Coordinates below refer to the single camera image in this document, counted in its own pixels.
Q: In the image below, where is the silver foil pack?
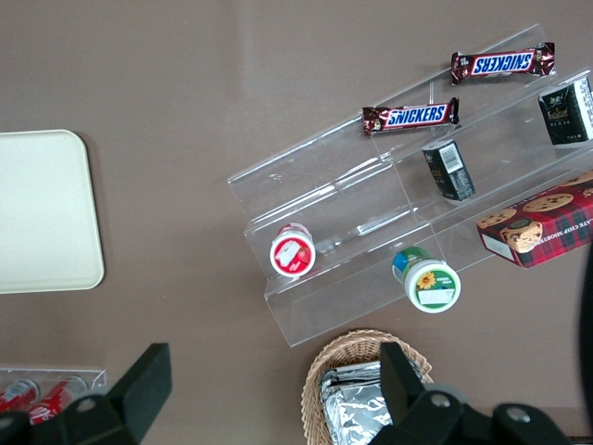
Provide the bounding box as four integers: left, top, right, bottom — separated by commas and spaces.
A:
318, 361, 428, 445

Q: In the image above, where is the light oval wicker basket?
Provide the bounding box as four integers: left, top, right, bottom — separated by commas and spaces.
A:
300, 329, 435, 445

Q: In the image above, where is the clear acrylic bottle rack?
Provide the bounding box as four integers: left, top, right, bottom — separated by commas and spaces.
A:
0, 367, 108, 418

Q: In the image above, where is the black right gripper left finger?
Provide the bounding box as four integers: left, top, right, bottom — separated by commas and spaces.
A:
0, 342, 174, 445

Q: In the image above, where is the small black carton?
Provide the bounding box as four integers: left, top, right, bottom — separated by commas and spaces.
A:
537, 75, 593, 147
422, 139, 477, 203

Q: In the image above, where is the green lid yogurt cup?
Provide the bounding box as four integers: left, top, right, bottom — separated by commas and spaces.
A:
391, 246, 462, 315

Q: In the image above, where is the cream plastic tray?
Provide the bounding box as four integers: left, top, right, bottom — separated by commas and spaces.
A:
0, 129, 107, 295

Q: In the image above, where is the red lid yogurt cup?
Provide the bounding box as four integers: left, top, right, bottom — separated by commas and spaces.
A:
269, 222, 318, 278

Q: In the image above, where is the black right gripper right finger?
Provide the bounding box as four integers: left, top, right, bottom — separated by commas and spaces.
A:
369, 341, 572, 445

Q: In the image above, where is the Snickers chocolate bar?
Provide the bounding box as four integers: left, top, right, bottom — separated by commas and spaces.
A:
450, 42, 557, 86
361, 96, 461, 137

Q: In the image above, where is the clear acrylic stepped shelf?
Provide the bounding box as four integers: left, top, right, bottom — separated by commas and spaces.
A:
227, 22, 593, 350

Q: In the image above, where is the red tartan cookie box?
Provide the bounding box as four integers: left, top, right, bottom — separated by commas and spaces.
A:
475, 170, 593, 270

